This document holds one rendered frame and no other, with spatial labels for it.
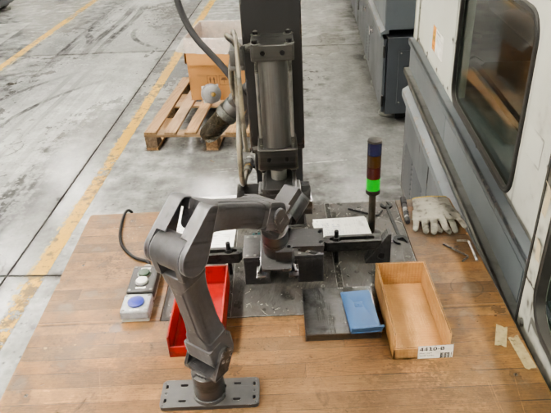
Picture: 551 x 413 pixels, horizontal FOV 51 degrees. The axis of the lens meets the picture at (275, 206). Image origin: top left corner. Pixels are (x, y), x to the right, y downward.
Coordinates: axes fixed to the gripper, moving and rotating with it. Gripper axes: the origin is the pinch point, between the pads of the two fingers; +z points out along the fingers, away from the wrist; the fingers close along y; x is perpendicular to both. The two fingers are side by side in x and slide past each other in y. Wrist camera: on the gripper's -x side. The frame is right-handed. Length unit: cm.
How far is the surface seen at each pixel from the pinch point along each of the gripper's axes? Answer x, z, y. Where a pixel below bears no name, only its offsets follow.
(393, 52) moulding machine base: -86, 191, 243
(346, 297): -16.1, 5.1, -7.3
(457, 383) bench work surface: -36.0, -5.4, -30.1
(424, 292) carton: -35.5, 8.0, -5.9
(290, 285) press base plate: -3.0, 11.5, -1.2
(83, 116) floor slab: 165, 263, 253
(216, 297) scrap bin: 15.5, 9.2, -4.3
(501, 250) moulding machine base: -62, 22, 10
